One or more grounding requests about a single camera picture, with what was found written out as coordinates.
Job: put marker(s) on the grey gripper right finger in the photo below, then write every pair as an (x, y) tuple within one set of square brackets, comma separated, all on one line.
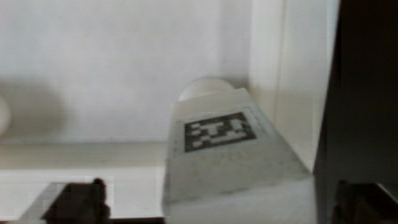
[(366, 203)]

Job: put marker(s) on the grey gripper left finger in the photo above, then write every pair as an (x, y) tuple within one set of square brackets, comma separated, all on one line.
[(78, 207)]

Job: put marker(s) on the white leg with marker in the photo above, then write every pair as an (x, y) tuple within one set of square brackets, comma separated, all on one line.
[(236, 179)]

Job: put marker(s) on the white square tabletop tray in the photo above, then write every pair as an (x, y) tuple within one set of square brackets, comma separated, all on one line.
[(99, 57)]

